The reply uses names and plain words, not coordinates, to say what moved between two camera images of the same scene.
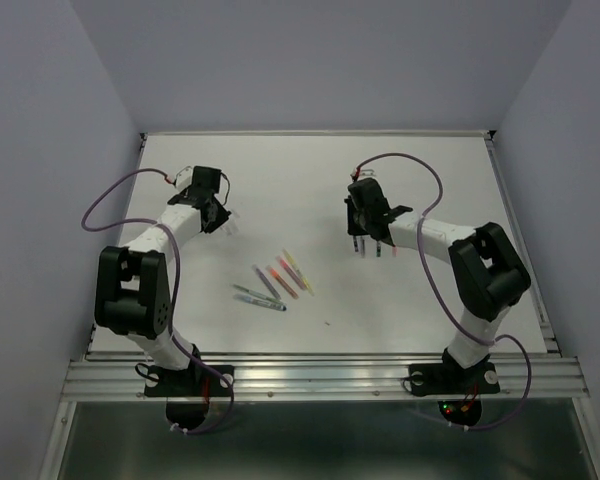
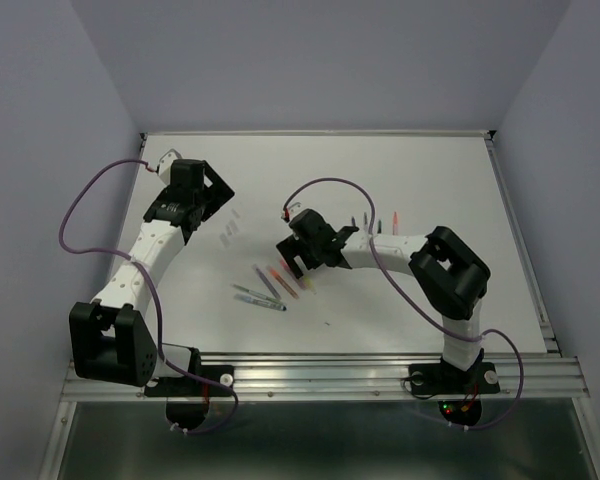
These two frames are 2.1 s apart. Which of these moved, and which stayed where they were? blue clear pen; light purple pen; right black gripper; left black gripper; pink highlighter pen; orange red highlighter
Moved: right black gripper; left black gripper
Stayed: orange red highlighter; pink highlighter pen; blue clear pen; light purple pen
